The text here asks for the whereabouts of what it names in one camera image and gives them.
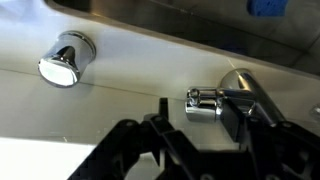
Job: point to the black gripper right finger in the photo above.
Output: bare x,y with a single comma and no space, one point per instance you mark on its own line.
283,150

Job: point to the chrome round deck cap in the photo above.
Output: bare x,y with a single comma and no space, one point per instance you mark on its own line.
66,56

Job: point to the blue sponge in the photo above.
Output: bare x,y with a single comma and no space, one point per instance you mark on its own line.
266,7

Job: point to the chrome gooseneck faucet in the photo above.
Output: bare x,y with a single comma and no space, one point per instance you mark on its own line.
256,93

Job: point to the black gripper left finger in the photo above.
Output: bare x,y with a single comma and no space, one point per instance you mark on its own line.
113,150

